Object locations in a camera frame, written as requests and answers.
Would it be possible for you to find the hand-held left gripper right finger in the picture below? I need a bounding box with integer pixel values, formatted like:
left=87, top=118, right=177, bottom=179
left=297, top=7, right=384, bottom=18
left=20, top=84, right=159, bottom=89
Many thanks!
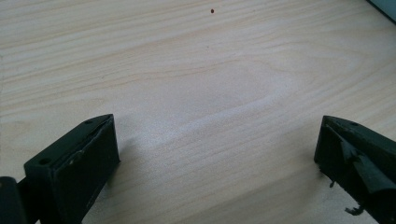
left=313, top=115, right=396, bottom=224

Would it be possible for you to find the dark teal edged object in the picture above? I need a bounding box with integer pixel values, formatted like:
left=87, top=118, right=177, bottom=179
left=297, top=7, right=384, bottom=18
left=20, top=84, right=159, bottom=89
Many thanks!
left=365, top=0, right=396, bottom=24

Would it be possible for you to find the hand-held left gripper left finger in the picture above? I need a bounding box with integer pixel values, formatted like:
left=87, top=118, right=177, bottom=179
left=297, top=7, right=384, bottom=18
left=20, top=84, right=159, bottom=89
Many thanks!
left=23, top=113, right=121, bottom=224

